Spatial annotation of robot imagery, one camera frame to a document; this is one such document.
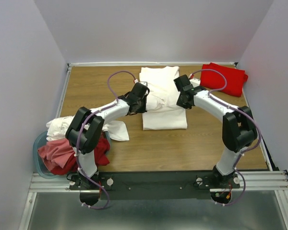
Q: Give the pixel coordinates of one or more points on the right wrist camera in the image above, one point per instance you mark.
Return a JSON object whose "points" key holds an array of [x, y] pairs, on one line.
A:
{"points": [[196, 84]]}

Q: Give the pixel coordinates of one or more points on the folded bright red t-shirt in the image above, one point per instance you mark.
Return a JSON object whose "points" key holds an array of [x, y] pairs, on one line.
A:
{"points": [[235, 79]]}

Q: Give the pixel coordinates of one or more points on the pink t-shirt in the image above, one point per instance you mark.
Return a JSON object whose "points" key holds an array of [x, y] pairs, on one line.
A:
{"points": [[58, 155]]}

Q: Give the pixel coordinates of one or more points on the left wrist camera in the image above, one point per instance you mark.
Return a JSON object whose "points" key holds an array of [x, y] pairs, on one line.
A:
{"points": [[144, 83]]}

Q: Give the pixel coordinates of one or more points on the teal plastic bin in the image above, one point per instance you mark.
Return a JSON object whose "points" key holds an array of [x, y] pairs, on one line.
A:
{"points": [[40, 167]]}

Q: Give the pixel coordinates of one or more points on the dark red t-shirt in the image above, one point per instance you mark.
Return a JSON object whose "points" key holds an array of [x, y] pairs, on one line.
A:
{"points": [[99, 155]]}

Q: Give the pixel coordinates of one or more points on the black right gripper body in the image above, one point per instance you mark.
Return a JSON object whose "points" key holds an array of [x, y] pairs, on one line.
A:
{"points": [[180, 102]]}

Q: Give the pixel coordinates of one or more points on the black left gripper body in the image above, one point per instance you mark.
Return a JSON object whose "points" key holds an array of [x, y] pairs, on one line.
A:
{"points": [[141, 104]]}

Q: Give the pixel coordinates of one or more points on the white printed t-shirt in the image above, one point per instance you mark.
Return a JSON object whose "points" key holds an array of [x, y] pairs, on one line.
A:
{"points": [[162, 112]]}

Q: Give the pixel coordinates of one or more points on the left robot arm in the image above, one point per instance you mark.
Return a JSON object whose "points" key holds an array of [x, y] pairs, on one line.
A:
{"points": [[85, 129]]}

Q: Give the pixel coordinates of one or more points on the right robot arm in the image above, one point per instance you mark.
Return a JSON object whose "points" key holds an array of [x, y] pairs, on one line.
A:
{"points": [[238, 128]]}

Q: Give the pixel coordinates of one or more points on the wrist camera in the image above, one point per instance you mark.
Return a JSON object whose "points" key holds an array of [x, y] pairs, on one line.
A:
{"points": [[196, 84], [144, 83]]}

